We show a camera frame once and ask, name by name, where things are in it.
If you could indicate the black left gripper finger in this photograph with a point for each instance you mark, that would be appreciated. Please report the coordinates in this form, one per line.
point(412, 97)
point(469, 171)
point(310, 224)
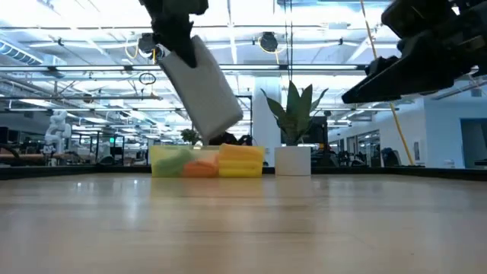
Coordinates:
point(177, 38)

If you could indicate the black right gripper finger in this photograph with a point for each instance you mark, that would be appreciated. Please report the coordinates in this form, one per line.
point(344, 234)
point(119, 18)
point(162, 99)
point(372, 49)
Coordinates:
point(392, 85)
point(382, 64)

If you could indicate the grey microfiber towel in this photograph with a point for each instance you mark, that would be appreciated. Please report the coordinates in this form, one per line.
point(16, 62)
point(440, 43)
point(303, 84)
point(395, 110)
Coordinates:
point(205, 99)

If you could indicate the yellow translucent plastic bin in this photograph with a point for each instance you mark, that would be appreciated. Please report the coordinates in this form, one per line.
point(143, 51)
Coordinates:
point(160, 154)

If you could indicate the pink microfiber towel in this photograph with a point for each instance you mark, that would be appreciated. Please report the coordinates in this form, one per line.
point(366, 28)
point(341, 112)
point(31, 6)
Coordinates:
point(199, 169)

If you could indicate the yellow microfiber towel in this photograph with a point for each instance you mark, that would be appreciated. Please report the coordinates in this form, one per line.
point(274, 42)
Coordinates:
point(239, 169)

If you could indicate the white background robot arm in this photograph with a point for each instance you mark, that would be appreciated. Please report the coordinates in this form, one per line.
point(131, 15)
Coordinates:
point(57, 129)

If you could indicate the small green bush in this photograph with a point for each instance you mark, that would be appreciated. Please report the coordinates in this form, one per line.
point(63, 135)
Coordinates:
point(190, 136)

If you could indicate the person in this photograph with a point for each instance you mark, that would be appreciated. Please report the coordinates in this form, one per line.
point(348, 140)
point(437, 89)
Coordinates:
point(228, 139)

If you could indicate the snake plant in white pot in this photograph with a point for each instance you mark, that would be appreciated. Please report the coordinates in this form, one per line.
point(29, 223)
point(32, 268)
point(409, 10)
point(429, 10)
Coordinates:
point(293, 156)

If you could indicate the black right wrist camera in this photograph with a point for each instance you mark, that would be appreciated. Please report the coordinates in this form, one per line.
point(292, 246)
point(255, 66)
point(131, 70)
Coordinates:
point(414, 17)

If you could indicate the black background rig frame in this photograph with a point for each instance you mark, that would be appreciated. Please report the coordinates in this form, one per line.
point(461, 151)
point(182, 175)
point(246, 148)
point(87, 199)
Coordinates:
point(247, 114)

